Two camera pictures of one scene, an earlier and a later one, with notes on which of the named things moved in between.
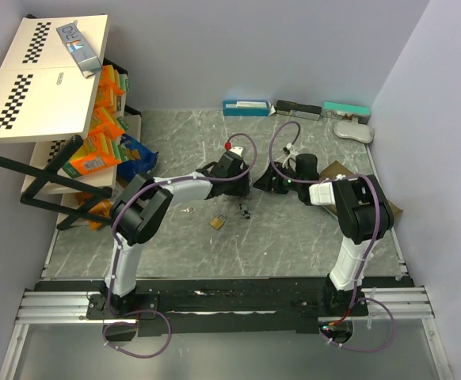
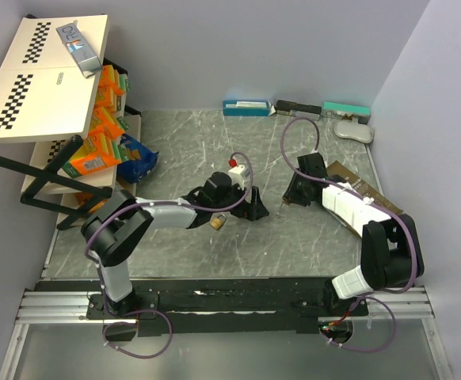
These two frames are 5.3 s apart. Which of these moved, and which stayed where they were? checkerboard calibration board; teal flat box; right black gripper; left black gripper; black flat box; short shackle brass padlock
Moved: right black gripper; left black gripper
Stayed: checkerboard calibration board; short shackle brass padlock; black flat box; teal flat box
